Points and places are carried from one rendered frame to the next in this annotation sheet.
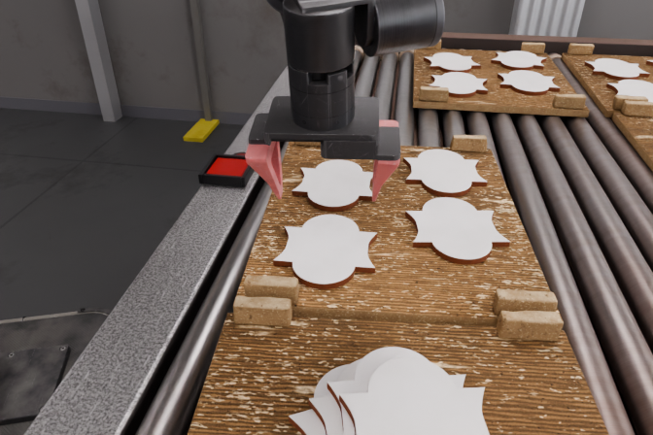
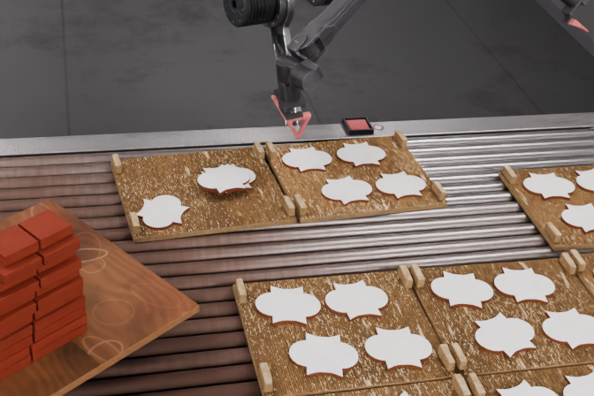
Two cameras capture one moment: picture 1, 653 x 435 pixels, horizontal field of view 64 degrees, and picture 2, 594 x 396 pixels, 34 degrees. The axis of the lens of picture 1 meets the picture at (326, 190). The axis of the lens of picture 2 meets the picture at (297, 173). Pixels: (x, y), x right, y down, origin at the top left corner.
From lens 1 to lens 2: 2.30 m
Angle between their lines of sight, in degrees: 54
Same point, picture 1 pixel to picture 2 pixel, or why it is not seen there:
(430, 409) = (231, 178)
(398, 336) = (269, 182)
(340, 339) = (260, 171)
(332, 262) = (297, 161)
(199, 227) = (308, 132)
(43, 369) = not seen: hidden behind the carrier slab
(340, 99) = (283, 91)
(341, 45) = (281, 75)
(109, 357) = (229, 133)
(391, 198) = (361, 172)
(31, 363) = not seen: hidden behind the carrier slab
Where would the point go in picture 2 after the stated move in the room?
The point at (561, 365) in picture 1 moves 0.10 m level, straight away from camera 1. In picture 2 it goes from (277, 217) to (316, 224)
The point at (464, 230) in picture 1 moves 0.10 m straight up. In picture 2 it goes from (344, 192) to (348, 159)
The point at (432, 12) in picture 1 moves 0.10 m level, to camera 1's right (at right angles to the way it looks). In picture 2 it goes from (300, 80) to (316, 99)
